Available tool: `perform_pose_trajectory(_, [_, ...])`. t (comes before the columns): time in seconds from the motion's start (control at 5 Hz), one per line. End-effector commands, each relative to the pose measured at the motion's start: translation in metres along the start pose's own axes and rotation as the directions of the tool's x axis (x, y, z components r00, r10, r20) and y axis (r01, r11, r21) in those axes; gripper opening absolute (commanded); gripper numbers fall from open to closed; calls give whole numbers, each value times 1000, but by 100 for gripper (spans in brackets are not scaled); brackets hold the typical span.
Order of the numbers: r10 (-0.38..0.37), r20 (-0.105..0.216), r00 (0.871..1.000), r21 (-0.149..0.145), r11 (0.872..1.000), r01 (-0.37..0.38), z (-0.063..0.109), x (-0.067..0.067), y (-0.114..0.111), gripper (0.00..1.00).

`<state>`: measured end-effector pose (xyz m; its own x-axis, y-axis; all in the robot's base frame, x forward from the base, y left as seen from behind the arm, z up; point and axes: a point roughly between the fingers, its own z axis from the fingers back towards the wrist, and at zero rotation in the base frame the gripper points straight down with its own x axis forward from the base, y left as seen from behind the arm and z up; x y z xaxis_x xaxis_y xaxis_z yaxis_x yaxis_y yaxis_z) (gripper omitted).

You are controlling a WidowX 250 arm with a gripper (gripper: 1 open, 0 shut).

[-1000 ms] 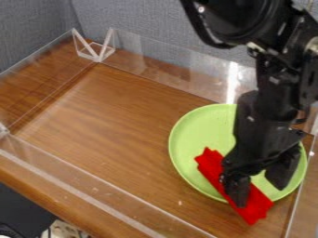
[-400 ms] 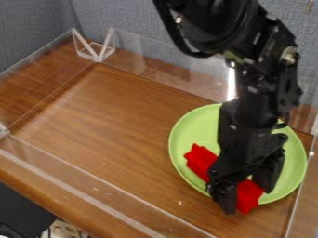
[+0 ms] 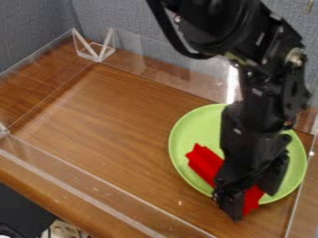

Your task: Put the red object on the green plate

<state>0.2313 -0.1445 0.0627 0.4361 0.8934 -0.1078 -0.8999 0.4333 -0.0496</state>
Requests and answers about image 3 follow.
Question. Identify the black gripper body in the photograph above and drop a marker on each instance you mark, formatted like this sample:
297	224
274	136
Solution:
249	150

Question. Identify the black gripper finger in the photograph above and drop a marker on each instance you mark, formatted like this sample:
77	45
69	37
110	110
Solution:
273	176
232	203

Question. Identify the red rectangular block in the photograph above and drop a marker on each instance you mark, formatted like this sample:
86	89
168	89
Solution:
205	163

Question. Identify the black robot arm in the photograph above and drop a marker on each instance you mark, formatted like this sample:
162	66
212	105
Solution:
242	30

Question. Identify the green round plate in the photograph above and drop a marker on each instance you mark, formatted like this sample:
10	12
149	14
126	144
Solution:
200	127

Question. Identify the white power strip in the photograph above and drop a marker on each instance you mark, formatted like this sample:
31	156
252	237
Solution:
61	229

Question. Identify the black box under table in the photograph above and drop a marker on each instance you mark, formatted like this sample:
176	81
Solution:
23	219

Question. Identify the clear acrylic enclosure wall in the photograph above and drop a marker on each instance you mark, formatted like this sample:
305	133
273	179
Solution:
85	130

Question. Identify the clear acrylic corner bracket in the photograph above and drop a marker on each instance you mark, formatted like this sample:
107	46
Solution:
91	50

